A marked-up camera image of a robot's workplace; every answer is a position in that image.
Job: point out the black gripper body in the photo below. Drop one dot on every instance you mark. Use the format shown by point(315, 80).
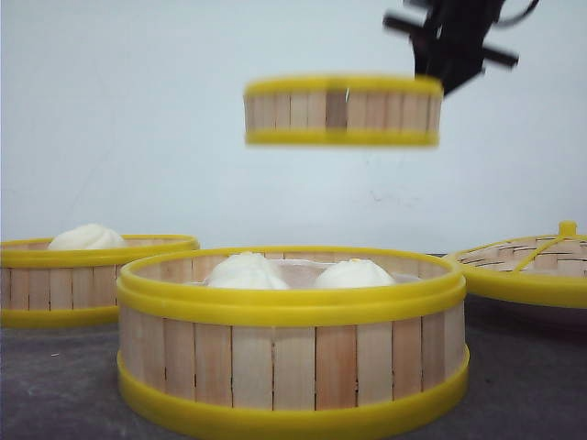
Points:
point(449, 45)

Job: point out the bamboo steamer tray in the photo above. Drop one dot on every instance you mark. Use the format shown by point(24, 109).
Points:
point(303, 363)
point(344, 109)
point(43, 288)

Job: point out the woven bamboo steamer lid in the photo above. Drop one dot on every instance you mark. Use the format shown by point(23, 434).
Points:
point(545, 270)

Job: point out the white bun right in tray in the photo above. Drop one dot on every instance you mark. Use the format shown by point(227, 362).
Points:
point(353, 273)

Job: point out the white bun in tray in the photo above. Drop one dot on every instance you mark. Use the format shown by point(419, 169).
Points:
point(249, 271)
point(353, 273)

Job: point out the white plate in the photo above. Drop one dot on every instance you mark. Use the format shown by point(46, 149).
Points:
point(531, 313)

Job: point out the white bun left in tray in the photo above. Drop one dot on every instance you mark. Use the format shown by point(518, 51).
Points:
point(249, 271)

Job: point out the white steamed bun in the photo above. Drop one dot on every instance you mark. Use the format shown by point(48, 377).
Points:
point(87, 237)

